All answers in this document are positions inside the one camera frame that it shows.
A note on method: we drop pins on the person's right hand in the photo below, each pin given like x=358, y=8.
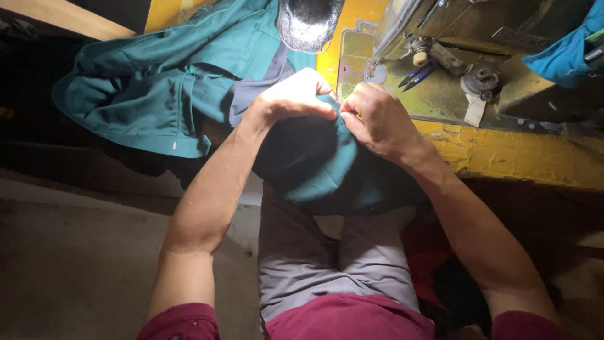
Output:
x=382, y=122

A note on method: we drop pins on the light wooden plank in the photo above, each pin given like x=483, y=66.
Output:
x=66, y=16

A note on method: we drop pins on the grey metal bobbin winder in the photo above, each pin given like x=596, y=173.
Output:
x=480, y=81

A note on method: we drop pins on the teal work garment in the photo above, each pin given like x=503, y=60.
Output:
x=155, y=89

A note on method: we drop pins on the person's left hand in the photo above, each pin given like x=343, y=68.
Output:
x=290, y=97

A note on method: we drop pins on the white cloth strip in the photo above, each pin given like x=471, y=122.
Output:
x=474, y=112

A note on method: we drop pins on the olive metal sewing machine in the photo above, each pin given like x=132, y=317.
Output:
x=472, y=42

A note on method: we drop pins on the bright blue cloth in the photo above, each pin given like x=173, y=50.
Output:
x=561, y=52

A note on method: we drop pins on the grey fuzzy cloth pad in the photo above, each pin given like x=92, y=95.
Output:
x=306, y=23

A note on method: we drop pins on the person's maroon shirt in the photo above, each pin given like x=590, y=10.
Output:
x=349, y=321

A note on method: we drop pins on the person's grey shorts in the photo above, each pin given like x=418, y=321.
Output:
x=302, y=264

